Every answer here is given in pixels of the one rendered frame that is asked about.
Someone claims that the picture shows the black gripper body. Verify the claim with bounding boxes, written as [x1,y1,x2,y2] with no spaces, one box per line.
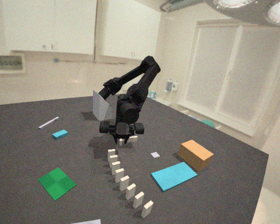
[99,113,144,134]

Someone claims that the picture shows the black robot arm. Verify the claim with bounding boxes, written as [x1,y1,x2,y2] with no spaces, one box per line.
[98,56,161,139]

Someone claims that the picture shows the teal rectangular block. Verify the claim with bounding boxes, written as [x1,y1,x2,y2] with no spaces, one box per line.
[53,130,68,140]

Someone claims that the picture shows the light blue flat slab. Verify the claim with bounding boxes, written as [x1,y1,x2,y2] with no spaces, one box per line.
[151,162,197,192]

